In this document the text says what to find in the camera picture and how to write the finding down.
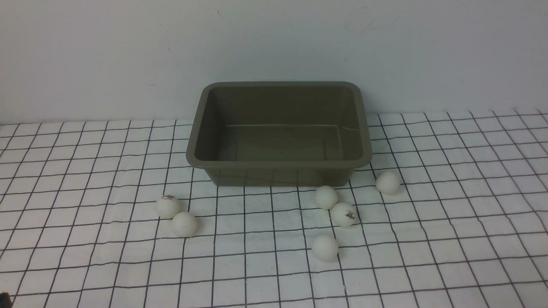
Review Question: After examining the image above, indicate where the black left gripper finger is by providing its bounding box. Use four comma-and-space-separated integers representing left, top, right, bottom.
0, 293, 11, 307

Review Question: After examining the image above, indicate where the white ball with logo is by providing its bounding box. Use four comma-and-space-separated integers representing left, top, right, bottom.
155, 195, 182, 219
330, 202, 357, 227

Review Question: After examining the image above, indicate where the white ball with logo centre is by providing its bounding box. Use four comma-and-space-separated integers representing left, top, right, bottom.
330, 202, 357, 227

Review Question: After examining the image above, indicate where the olive green plastic bin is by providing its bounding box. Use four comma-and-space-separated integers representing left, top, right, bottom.
186, 81, 372, 187

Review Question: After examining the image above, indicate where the white grid tablecloth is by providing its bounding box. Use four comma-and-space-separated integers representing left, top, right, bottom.
0, 110, 548, 308

